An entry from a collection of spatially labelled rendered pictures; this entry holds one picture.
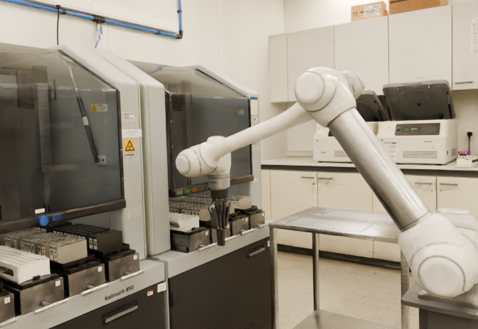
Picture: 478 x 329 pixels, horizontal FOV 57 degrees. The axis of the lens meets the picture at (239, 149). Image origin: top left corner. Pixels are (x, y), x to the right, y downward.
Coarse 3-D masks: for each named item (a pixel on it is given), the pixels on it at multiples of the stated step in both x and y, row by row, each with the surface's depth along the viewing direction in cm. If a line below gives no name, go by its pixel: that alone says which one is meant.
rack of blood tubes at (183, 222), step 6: (174, 216) 194; (180, 216) 193; (186, 216) 194; (192, 216) 192; (198, 216) 192; (174, 222) 201; (180, 222) 186; (186, 222) 185; (192, 222) 188; (198, 222) 192; (174, 228) 188; (180, 228) 186; (186, 228) 185
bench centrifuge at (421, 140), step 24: (384, 96) 387; (408, 96) 379; (432, 96) 369; (408, 120) 365; (432, 120) 352; (456, 120) 380; (384, 144) 367; (408, 144) 356; (432, 144) 345; (456, 144) 380
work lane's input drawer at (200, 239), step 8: (176, 232) 186; (184, 232) 184; (192, 232) 184; (200, 232) 187; (208, 232) 192; (176, 240) 185; (184, 240) 182; (192, 240) 183; (200, 240) 187; (208, 240) 192; (192, 248) 183; (200, 248) 181; (208, 248) 185
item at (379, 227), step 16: (320, 208) 225; (272, 224) 193; (288, 224) 191; (304, 224) 190; (320, 224) 189; (336, 224) 188; (352, 224) 188; (368, 224) 186; (384, 224) 186; (272, 240) 194; (384, 240) 165; (272, 256) 195; (400, 256) 162; (272, 272) 195; (400, 272) 162; (272, 288) 196; (272, 304) 196; (272, 320) 197; (304, 320) 217; (320, 320) 216; (336, 320) 216; (352, 320) 215
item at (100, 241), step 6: (102, 234) 156; (108, 234) 157; (114, 234) 159; (120, 234) 162; (96, 240) 153; (102, 240) 155; (108, 240) 157; (114, 240) 159; (120, 240) 162; (96, 246) 154; (102, 246) 155; (108, 246) 157; (114, 246) 159; (120, 246) 162
